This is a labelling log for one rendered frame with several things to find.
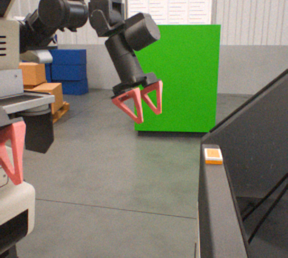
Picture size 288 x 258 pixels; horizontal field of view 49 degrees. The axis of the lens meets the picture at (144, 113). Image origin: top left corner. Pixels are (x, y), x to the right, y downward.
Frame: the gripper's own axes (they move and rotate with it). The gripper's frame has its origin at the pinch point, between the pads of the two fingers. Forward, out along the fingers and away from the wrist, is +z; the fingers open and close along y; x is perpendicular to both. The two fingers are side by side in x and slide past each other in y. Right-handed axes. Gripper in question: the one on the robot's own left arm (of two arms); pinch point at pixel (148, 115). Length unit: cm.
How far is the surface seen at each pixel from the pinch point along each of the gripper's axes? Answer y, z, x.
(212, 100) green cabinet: 284, 19, 80
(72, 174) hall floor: 132, 25, 171
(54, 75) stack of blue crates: 420, -140, 409
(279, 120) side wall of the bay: 4.8, 11.7, -25.4
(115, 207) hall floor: 104, 53, 115
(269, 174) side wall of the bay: 4.5, 22.2, -19.0
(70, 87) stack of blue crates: 431, -107, 394
